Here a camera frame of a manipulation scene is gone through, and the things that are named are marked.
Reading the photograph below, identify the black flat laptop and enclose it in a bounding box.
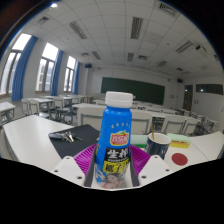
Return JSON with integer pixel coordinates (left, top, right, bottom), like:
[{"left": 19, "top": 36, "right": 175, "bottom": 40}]
[{"left": 48, "top": 124, "right": 101, "bottom": 159}]

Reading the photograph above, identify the dark green blackboard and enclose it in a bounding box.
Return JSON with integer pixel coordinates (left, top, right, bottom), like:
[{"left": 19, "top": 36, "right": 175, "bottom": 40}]
[{"left": 100, "top": 76, "right": 166, "bottom": 106}]

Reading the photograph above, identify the bunch of keys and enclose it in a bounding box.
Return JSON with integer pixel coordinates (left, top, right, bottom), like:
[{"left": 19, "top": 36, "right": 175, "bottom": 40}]
[{"left": 48, "top": 130, "right": 84, "bottom": 144}]

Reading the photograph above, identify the thin wooden stick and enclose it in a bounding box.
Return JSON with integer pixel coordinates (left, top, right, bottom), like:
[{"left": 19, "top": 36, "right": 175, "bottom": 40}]
[{"left": 149, "top": 123, "right": 156, "bottom": 141}]

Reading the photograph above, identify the narrow tall window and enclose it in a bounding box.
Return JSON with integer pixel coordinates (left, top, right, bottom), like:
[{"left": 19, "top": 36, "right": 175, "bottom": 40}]
[{"left": 63, "top": 55, "right": 77, "bottom": 93}]

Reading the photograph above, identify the large tall window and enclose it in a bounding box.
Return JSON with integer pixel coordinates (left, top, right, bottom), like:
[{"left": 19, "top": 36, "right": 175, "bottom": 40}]
[{"left": 0, "top": 33, "right": 33, "bottom": 96}]

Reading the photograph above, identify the narrow blue curtain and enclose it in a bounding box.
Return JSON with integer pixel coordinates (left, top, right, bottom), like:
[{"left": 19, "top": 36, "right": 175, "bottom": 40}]
[{"left": 73, "top": 61, "right": 81, "bottom": 95}]

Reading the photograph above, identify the group of classroom chairs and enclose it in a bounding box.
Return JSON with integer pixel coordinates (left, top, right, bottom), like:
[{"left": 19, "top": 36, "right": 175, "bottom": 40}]
[{"left": 20, "top": 93, "right": 221, "bottom": 136}]

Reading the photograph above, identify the dark classroom door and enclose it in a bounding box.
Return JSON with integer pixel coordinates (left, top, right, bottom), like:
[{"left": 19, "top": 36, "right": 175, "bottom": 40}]
[{"left": 182, "top": 84, "right": 194, "bottom": 112}]

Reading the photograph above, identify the blue white-capped drink bottle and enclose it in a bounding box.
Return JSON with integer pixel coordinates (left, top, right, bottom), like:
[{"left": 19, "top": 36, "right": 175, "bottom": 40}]
[{"left": 94, "top": 91, "right": 134, "bottom": 190}]

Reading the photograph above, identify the wide blue curtain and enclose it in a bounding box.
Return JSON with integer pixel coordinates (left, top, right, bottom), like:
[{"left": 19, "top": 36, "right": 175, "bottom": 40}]
[{"left": 11, "top": 35, "right": 39, "bottom": 102}]

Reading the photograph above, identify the flat round red coaster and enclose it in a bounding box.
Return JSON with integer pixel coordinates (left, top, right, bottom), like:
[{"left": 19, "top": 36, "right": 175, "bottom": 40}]
[{"left": 171, "top": 152, "right": 189, "bottom": 166}]

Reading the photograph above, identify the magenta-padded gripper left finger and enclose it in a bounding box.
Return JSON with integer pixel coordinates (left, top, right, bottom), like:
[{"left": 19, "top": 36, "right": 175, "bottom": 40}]
[{"left": 52, "top": 143, "right": 98, "bottom": 188}]

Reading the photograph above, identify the group of ceiling lights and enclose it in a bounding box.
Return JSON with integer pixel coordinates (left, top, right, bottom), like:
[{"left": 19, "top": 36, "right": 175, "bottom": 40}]
[{"left": 36, "top": 1, "right": 214, "bottom": 73}]

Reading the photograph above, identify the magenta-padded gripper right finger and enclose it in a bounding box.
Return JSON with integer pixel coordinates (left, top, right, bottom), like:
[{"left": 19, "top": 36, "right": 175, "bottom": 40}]
[{"left": 128, "top": 143, "right": 175, "bottom": 187}]

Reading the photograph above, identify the dark blue mug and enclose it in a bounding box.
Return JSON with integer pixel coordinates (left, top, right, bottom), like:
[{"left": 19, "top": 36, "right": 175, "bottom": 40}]
[{"left": 144, "top": 132, "right": 172, "bottom": 160}]

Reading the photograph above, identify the green and yellow sponge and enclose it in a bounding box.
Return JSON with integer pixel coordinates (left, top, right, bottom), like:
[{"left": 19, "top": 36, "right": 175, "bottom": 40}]
[{"left": 166, "top": 133, "right": 192, "bottom": 149}]

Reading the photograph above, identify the dark wide wall window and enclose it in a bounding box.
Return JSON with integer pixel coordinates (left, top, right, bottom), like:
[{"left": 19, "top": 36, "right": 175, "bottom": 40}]
[{"left": 195, "top": 83, "right": 224, "bottom": 96}]

